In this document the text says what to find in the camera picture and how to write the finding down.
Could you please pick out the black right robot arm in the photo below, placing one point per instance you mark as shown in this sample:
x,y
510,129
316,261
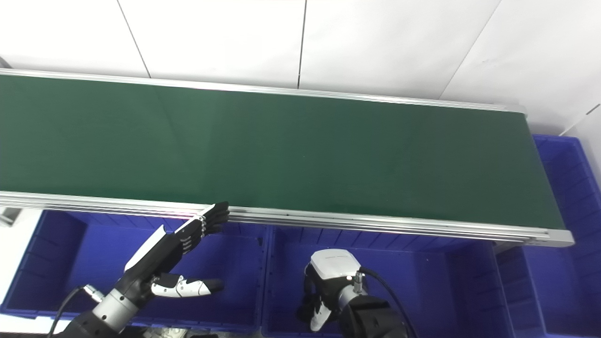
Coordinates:
x,y
371,317

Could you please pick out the blue plastic bin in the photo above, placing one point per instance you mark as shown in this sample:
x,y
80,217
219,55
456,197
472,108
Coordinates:
x,y
94,258
422,277
563,281

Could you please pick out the grey conveyor support leg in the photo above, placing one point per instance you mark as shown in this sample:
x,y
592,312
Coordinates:
x,y
8,215

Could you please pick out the green conveyor belt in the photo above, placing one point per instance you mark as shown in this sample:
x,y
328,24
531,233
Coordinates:
x,y
281,150
366,220

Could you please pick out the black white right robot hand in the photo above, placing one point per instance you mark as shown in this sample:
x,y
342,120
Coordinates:
x,y
333,267

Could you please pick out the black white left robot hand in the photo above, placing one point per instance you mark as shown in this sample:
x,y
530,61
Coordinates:
x,y
157,260

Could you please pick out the grey conveyor end housing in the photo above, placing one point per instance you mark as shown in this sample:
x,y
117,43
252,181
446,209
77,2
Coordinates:
x,y
3,63

